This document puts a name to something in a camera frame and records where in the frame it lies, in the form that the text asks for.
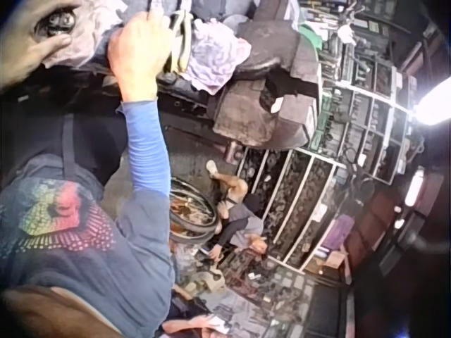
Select person's right hand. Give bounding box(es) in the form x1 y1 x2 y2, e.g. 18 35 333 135
106 9 176 104

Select person's left hand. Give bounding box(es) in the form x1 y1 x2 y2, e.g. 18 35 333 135
0 0 85 91

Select grey pink cloth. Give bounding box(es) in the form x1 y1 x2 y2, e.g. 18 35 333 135
40 0 137 70

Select black round metal part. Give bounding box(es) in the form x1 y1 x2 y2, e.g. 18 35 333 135
37 8 78 37

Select purple crumpled cloth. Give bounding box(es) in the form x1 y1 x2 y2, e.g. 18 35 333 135
182 20 253 96

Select grey blue cloth pile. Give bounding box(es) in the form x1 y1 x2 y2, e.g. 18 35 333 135
190 0 301 35

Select rusty bench vise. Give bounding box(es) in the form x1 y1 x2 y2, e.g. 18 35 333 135
210 20 323 149

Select person's legs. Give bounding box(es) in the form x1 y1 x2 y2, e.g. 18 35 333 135
0 68 130 193

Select bicycle wheel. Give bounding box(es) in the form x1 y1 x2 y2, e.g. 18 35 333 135
168 175 222 244

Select white framed parts shelf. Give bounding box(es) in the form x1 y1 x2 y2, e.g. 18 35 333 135
234 0 429 276

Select purple hanging cloth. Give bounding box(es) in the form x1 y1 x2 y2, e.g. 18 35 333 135
322 214 355 249

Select heap of tools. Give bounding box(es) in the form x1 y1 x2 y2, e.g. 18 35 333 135
174 242 318 338

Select bright lamp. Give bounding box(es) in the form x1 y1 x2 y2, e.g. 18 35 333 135
414 77 451 127

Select cardboard box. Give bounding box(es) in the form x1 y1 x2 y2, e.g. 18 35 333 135
312 246 349 280

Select white tube lamp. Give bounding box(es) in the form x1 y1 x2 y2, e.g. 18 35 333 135
404 168 426 208

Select black floor mat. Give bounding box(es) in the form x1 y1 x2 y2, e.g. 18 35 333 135
309 284 354 338

